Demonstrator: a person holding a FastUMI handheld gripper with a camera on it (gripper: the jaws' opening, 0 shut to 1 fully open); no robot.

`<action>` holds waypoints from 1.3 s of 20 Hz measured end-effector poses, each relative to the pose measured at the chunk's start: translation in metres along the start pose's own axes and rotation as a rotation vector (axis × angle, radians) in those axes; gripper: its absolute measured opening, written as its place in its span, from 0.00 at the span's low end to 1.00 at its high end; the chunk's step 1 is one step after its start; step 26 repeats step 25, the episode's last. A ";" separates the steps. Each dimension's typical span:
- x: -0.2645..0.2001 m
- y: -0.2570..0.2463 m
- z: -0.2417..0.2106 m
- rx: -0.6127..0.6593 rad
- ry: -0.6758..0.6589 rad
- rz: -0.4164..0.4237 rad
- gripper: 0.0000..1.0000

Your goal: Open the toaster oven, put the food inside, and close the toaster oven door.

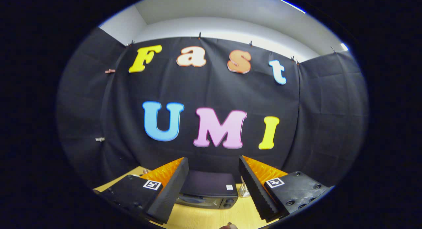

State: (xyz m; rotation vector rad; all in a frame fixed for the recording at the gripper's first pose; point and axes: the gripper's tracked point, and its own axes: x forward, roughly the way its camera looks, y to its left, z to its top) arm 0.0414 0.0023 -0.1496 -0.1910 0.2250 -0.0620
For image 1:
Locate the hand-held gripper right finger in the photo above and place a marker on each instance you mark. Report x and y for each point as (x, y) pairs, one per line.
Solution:
(255, 191)

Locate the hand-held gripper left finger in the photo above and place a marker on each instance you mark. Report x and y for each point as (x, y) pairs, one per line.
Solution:
(171, 192)

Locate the toaster oven glass door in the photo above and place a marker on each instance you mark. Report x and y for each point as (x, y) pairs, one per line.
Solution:
(197, 201)

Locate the black toaster oven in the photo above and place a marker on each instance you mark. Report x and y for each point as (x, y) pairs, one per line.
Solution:
(207, 182)

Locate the small shiny metal rack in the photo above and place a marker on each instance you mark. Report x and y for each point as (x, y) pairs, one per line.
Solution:
(244, 189)

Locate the silver clip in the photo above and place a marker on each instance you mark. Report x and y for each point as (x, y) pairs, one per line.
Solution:
(100, 139)

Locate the black backdrop cloth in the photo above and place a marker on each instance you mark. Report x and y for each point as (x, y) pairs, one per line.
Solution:
(197, 87)

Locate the pink clip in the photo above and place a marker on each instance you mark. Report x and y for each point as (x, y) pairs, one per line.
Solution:
(110, 71)

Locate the row of black clips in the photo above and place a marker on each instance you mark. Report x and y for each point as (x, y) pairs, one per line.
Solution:
(199, 35)

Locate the ceiling light panel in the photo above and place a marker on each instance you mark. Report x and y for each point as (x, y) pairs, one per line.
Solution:
(344, 47)

